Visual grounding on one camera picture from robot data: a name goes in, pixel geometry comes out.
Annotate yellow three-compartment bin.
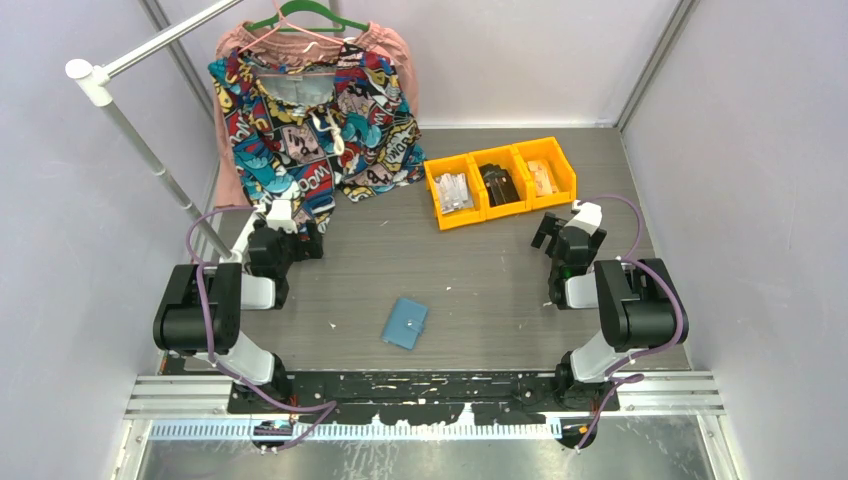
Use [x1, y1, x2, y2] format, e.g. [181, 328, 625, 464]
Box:
[424, 137, 577, 231]

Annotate blue leather card holder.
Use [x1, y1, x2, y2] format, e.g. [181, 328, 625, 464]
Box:
[381, 297, 429, 350]

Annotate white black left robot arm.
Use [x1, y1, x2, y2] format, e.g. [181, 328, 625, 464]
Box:
[153, 219, 324, 413]

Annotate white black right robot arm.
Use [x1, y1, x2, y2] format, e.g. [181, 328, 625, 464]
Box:
[531, 212, 689, 411]

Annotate orange cards stack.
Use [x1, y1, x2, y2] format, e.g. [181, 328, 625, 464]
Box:
[527, 160, 558, 196]

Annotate black cards stack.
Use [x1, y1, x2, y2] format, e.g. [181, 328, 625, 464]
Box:
[479, 164, 520, 207]

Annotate silver cards stack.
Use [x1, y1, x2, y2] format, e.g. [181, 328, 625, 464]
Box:
[434, 173, 474, 215]

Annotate colourful comic print shorts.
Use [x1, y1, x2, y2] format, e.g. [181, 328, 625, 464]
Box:
[208, 43, 426, 231]

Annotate green clothes hanger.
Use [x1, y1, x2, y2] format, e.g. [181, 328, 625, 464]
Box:
[248, 0, 370, 33]

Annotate pink clothes hanger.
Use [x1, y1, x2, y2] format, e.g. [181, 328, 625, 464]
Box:
[240, 1, 346, 53]

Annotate white metal clothes rack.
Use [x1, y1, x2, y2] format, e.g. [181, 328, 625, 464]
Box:
[65, 0, 239, 261]

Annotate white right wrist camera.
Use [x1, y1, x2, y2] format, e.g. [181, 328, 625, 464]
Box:
[567, 200, 603, 235]

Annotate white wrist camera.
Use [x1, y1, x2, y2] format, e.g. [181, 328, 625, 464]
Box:
[567, 200, 603, 235]
[265, 199, 299, 234]

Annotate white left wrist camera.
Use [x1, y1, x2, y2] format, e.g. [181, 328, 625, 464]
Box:
[265, 199, 299, 234]

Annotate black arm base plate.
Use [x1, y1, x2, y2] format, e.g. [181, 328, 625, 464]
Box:
[227, 369, 621, 427]

